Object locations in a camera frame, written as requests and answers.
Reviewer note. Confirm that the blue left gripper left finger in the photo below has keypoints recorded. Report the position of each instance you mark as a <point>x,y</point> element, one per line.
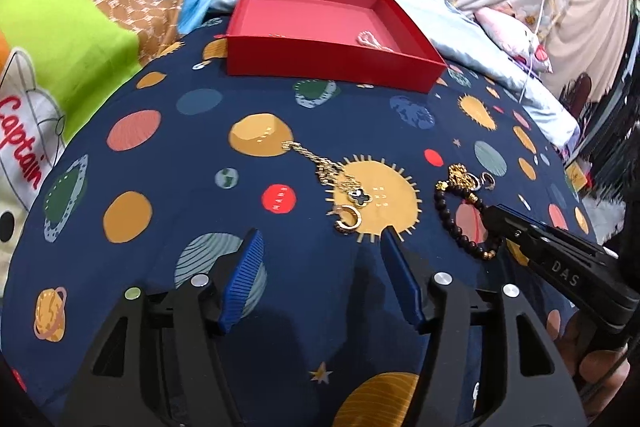
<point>246,284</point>

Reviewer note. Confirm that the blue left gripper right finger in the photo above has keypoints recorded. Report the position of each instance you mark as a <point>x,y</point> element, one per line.
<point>405,285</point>

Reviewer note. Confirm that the gold hoop earring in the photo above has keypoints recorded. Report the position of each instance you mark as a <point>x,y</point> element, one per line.
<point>488,181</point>

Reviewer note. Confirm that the gold crescent moon earring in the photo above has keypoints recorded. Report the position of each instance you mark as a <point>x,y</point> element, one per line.
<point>347,218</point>

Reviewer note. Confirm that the right hand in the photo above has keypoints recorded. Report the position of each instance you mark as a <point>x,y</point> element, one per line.
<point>593,367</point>

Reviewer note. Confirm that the navy planet print sheet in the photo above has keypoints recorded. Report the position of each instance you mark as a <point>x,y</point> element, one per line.
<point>182,160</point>

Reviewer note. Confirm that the dark wooden chair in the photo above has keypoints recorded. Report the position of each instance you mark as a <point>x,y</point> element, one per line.
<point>575,94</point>

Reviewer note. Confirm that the light blue pillow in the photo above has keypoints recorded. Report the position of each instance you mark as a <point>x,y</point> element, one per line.
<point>458,39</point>

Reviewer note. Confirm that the red shallow box tray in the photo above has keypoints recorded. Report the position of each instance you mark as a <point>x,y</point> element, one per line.
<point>358,41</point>

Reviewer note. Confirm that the pink cartoon plush pillow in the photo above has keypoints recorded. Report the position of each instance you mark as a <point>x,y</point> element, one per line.
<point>514,38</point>

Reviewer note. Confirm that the colourful monkey cartoon quilt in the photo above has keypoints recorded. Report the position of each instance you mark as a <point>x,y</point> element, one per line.
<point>60,60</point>

